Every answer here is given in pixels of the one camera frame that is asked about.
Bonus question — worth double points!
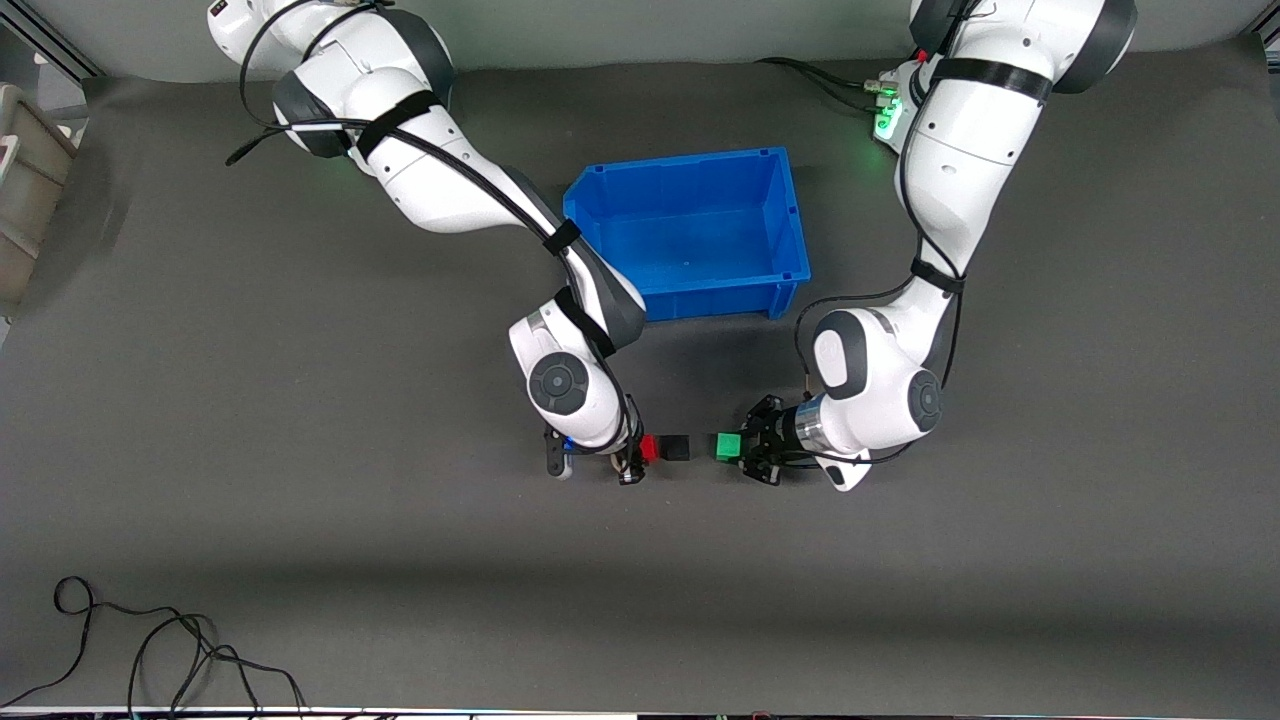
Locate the blue plastic storage bin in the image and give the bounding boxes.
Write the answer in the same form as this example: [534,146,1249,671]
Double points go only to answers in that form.
[562,147,813,323]

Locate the dark grey table mat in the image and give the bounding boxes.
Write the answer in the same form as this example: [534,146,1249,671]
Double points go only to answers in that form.
[0,40,1280,713]

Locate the grey plastic box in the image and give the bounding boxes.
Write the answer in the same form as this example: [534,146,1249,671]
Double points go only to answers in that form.
[0,84,79,307]

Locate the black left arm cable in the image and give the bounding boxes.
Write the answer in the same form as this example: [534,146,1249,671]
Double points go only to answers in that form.
[793,100,966,466]

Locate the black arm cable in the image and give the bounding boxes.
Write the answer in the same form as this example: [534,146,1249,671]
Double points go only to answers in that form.
[228,0,641,471]
[793,100,966,466]

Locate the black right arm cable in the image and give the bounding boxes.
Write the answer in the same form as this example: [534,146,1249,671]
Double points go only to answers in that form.
[228,0,641,471]

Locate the black base power cable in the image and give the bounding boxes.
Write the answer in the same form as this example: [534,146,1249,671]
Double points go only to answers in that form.
[755,57,896,113]

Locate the thin black loose cable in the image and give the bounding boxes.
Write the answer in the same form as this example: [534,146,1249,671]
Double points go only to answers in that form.
[0,575,307,720]

